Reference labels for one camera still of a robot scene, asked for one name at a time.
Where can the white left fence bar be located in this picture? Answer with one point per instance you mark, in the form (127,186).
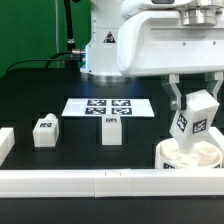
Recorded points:
(7,141)

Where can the black vertical pole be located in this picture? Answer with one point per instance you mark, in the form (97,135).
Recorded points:
(71,64)

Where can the white tag sheet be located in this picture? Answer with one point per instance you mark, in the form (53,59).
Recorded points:
(81,107)

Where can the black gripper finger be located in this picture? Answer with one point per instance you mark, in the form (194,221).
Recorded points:
(214,82)
(177,100)

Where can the white front fence bar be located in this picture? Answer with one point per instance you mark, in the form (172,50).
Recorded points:
(111,183)

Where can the white round stool seat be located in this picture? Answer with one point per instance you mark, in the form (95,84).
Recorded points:
(201,155)

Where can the white fence bar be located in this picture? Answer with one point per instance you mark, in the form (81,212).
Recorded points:
(7,141)
(216,138)
(111,183)

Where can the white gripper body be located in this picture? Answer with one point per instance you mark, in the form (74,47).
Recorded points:
(156,43)

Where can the white right fence bar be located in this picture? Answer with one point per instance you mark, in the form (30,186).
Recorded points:
(216,138)

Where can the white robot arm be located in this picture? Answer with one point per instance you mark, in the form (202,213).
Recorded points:
(107,16)

